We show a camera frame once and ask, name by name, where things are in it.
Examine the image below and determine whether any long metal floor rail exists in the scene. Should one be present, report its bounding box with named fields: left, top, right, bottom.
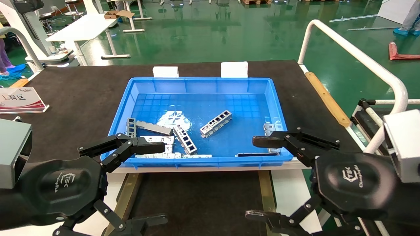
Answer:
left=346, top=26, right=401, bottom=32
left=329, top=14, right=378, bottom=23

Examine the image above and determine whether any long thin metal bracket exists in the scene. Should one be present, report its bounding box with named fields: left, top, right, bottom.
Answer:
left=135, top=152, right=212, bottom=160

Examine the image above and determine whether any acrylic sign with Chinese text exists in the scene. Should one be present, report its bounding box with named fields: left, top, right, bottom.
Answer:
left=0, top=87, right=50, bottom=114

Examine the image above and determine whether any black and white cart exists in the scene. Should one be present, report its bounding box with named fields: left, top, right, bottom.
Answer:
left=349, top=98, right=420, bottom=152

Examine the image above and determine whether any silver metal bracket with slots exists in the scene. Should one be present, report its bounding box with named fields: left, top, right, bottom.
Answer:
left=173, top=125, right=198, bottom=155
left=200, top=110, right=232, bottom=138

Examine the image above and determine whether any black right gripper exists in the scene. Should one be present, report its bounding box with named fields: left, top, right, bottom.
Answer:
left=245, top=128, right=398, bottom=236

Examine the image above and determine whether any black table mat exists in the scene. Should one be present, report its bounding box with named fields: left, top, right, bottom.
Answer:
left=0, top=60, right=365, bottom=164

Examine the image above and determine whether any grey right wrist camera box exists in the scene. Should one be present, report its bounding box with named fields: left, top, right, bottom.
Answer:
left=383, top=109, right=420, bottom=184

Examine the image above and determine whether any white table frame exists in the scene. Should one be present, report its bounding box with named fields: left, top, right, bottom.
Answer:
left=112, top=0, right=153, bottom=33

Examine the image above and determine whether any blue plastic bin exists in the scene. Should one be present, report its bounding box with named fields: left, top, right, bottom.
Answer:
left=101, top=77, right=294, bottom=168

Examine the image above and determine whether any silver metal bracket with clips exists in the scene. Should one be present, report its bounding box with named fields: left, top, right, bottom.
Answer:
left=263, top=123, right=283, bottom=153

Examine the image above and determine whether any white foam block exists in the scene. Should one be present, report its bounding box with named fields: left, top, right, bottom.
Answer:
left=221, top=61, right=249, bottom=78
left=153, top=66, right=180, bottom=78

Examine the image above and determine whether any dark flat metal strip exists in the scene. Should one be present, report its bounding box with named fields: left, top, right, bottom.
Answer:
left=235, top=151, right=280, bottom=157

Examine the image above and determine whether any person in purple trousers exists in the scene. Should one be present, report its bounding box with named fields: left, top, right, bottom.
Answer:
left=0, top=23, right=27, bottom=81

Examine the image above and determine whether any white work table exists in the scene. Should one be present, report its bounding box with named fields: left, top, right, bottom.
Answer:
left=45, top=13, right=131, bottom=67

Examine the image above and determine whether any red angled floor piece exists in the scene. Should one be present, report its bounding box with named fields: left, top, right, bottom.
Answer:
left=388, top=42, right=420, bottom=61

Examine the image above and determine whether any white-silver flat metal bracket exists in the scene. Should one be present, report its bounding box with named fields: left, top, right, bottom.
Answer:
left=139, top=135, right=175, bottom=153

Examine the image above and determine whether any grey curved handrail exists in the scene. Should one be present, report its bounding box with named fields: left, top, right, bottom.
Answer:
left=0, top=27, right=45, bottom=74

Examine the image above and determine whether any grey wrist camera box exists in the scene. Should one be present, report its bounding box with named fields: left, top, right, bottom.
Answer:
left=383, top=109, right=420, bottom=184
left=0, top=118, right=33, bottom=189

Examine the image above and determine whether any white machine stand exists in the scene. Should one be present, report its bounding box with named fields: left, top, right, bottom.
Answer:
left=0, top=0, right=80, bottom=68

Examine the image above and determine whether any flat grey metal bracket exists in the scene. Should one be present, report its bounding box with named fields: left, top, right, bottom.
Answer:
left=135, top=120, right=174, bottom=136

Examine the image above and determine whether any white leaning board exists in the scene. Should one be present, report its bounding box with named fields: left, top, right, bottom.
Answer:
left=377, top=0, right=411, bottom=24

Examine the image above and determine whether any open cardboard box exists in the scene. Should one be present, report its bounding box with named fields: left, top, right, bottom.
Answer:
left=104, top=10, right=135, bottom=20

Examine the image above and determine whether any wooden edge strip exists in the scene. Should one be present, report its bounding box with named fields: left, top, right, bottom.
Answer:
left=305, top=72, right=351, bottom=128

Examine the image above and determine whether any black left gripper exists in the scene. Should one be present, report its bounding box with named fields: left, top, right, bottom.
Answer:
left=18, top=133, right=169, bottom=236

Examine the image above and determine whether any white tubular handrail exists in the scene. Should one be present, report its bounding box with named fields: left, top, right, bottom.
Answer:
left=297, top=19, right=409, bottom=154

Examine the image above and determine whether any person in white trousers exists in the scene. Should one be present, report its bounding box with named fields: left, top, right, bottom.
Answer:
left=392, top=0, right=420, bottom=36

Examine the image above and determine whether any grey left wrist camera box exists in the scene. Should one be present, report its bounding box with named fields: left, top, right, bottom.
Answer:
left=0, top=118, right=33, bottom=189

